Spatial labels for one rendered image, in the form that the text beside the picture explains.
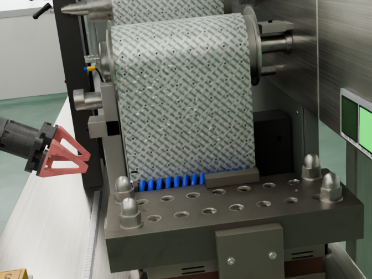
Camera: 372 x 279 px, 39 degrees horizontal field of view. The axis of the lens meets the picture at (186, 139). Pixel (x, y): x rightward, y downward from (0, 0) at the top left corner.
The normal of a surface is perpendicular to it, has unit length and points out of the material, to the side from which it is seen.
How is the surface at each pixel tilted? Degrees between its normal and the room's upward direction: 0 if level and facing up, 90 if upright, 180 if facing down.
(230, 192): 0
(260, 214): 0
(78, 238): 0
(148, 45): 60
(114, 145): 90
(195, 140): 90
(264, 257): 90
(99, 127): 90
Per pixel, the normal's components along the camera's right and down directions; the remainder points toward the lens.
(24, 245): -0.09, -0.95
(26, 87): 0.11, 0.30
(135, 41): 0.04, -0.29
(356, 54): -0.99, 0.12
